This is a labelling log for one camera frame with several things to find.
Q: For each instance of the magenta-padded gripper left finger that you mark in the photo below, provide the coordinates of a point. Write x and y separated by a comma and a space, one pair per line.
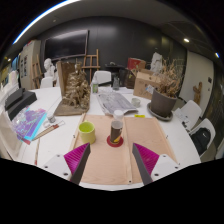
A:
76, 159

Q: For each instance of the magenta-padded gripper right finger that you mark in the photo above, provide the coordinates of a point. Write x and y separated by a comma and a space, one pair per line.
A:
148, 159

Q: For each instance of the large plywood board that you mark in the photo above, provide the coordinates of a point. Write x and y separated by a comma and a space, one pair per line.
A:
101, 160

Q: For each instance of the yellow-green cup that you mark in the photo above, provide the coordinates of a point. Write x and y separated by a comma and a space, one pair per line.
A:
87, 132

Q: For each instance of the flat round red coaster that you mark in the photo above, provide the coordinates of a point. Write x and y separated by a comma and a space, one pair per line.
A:
110, 143

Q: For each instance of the bundle of wooden brushes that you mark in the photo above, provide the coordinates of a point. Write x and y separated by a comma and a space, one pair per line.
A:
50, 129

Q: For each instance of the thin wooden stick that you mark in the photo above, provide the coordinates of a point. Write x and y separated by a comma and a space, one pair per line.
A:
37, 151

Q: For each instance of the brown drink bottle white cap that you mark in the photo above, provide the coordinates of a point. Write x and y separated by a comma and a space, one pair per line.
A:
116, 129

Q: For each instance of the small yellow flat object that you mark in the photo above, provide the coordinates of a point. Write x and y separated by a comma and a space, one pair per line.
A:
139, 116

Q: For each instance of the grey pot saucer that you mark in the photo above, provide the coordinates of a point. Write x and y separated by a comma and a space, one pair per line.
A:
154, 114

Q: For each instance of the small grey jar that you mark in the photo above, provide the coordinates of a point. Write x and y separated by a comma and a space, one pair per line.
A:
51, 118

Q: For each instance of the brown sculpture base board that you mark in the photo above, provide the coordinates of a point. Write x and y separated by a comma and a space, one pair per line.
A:
66, 110

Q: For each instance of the black bag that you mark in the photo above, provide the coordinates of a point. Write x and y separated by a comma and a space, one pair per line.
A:
201, 140

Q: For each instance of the dark grey plant pot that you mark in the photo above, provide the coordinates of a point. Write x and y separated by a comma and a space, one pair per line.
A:
162, 104

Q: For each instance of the purple colourful printed sheet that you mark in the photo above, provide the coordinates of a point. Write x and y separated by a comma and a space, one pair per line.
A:
29, 123

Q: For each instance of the white chair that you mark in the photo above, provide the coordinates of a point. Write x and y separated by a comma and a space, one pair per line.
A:
191, 111
46, 82
208, 125
101, 77

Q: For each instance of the grey newspaper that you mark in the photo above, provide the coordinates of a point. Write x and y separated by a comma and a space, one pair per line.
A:
115, 102

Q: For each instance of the golden figure sculpture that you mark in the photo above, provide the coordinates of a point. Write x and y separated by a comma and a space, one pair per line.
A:
77, 89

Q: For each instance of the brown cardboard box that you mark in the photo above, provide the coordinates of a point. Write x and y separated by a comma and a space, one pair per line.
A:
144, 85

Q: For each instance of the small green-labelled plastic bottle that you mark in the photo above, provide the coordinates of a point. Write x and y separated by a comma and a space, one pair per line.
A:
95, 86

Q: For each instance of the black flat box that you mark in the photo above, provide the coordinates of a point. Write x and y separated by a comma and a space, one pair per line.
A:
20, 101

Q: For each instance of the clear glass jar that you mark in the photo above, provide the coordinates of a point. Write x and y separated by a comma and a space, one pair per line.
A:
116, 84

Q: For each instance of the dried brown plant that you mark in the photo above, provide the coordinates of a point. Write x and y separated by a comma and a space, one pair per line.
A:
170, 80

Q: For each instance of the brown upright panel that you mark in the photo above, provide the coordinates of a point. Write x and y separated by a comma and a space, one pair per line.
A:
63, 75

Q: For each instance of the wooden easel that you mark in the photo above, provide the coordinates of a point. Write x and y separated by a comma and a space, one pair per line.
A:
36, 71
90, 66

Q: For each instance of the white plaster bust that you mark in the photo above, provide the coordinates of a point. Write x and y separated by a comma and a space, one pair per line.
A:
49, 68

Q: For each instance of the red box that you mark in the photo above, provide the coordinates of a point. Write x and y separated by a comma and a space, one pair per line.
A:
136, 63

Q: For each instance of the white plaster figure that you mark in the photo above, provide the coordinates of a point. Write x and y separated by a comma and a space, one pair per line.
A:
156, 62

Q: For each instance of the long ceiling strip light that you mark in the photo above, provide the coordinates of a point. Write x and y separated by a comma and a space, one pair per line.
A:
40, 18

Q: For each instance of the wooden wall figure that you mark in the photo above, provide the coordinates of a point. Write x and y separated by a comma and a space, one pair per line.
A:
197, 92

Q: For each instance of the large black wall screen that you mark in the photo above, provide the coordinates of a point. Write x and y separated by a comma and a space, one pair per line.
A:
66, 45

